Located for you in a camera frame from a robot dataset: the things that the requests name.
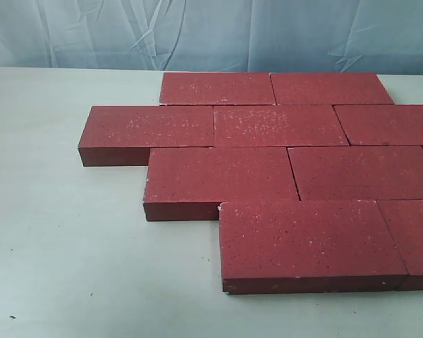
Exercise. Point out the red brick top back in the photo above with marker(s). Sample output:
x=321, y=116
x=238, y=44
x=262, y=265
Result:
x=124, y=135

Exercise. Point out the red brick hidden row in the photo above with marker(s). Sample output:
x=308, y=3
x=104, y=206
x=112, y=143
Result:
x=216, y=89

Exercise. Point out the white fabric backdrop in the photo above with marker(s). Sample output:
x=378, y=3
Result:
x=385, y=37

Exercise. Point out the red brick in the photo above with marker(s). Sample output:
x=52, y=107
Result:
x=277, y=126
x=190, y=183
x=358, y=172
x=329, y=89
x=124, y=135
x=382, y=125
x=287, y=247
x=405, y=222

